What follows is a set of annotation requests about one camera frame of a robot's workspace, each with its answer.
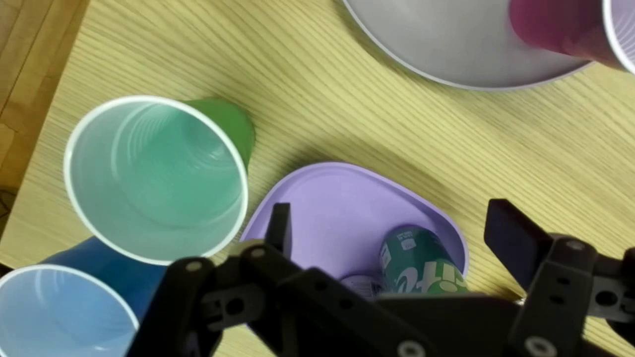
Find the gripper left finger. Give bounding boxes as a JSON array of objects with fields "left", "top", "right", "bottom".
[{"left": 127, "top": 202, "right": 427, "bottom": 357}]

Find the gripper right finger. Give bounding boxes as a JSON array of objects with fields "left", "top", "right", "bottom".
[{"left": 484, "top": 199, "right": 635, "bottom": 357}]

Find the purple plastic plate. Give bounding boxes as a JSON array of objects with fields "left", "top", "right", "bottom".
[{"left": 239, "top": 162, "right": 470, "bottom": 298}]

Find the green can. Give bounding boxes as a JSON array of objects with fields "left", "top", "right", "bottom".
[{"left": 380, "top": 226, "right": 469, "bottom": 296}]

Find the green plastic cup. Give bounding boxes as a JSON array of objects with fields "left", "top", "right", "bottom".
[{"left": 63, "top": 96, "right": 256, "bottom": 266}]

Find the blue plastic cup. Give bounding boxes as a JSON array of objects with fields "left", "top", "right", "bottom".
[{"left": 0, "top": 236, "right": 167, "bottom": 357}]

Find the red plastic cup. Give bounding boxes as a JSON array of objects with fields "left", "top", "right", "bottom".
[{"left": 508, "top": 0, "right": 635, "bottom": 75}]

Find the grey plate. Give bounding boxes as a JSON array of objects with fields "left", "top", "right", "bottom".
[{"left": 342, "top": 0, "right": 596, "bottom": 91}]

